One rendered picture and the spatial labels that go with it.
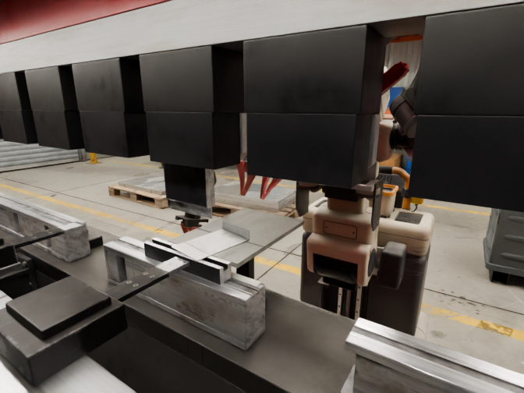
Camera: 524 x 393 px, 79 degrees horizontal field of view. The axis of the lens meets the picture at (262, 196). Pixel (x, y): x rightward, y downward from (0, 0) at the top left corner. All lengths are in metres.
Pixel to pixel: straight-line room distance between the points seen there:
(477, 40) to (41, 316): 0.51
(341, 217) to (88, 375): 0.92
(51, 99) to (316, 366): 0.72
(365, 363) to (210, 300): 0.26
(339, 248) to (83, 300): 0.87
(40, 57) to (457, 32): 0.74
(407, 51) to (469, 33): 6.62
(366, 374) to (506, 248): 2.48
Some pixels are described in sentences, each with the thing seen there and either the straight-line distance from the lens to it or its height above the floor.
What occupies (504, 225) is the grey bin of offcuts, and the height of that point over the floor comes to 0.45.
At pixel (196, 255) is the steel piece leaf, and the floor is 1.00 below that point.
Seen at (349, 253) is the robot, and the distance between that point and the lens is 1.15.
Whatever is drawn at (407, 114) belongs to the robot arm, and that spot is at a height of 1.24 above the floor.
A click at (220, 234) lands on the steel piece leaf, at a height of 1.00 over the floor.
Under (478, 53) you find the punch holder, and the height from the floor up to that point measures 1.31.
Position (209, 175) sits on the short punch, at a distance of 0.53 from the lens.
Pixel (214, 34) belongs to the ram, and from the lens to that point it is 0.46.
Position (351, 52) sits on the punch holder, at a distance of 0.36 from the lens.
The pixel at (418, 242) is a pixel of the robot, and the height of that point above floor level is 0.75.
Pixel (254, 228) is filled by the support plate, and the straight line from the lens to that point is 0.72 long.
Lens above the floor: 1.26
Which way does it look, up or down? 16 degrees down
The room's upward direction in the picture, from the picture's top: straight up
